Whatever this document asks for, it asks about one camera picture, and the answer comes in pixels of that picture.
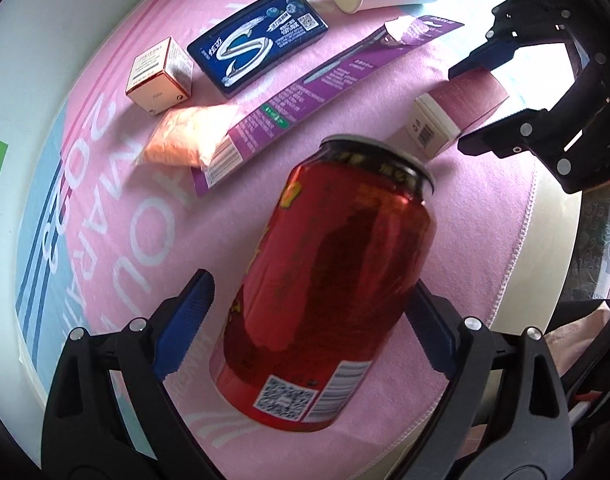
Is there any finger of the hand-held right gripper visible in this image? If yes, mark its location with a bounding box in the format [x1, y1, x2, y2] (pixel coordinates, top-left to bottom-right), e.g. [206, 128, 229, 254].
[447, 0, 579, 81]
[456, 104, 586, 162]

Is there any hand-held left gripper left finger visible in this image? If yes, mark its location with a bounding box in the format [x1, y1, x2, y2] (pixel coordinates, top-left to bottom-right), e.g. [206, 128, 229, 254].
[41, 268, 216, 480]

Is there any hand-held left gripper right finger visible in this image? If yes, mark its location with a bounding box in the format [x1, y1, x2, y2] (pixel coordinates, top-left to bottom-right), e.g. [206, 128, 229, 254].
[405, 280, 576, 480]

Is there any pink and white carton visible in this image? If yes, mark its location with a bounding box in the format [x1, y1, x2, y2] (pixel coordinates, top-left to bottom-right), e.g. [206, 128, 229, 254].
[385, 67, 510, 165]

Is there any red drink can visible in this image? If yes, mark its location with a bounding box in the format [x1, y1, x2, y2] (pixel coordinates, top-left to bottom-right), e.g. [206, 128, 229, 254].
[208, 133, 436, 433]

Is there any orange packet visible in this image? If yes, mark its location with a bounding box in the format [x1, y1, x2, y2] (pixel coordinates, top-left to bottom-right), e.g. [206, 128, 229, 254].
[134, 105, 246, 168]

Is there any blue chewing gum box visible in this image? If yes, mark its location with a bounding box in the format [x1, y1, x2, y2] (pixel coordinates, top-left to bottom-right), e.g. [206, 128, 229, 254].
[187, 0, 330, 98]

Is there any small white cube box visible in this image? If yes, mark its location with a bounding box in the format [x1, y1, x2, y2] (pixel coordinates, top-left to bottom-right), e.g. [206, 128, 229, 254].
[125, 36, 194, 117]

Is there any pink printed towel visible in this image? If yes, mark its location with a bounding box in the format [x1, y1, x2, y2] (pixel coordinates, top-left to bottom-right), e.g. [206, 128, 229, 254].
[15, 0, 538, 453]

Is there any grey swirl patterned blanket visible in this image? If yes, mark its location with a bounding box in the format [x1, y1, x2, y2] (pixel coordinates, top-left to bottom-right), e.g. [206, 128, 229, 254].
[567, 185, 610, 301]

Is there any pink cloth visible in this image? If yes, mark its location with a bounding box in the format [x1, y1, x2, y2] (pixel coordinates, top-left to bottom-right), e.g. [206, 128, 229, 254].
[545, 305, 610, 376]

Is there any long purple toothbrush package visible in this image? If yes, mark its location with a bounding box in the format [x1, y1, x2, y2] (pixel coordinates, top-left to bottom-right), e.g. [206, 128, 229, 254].
[191, 14, 466, 196]

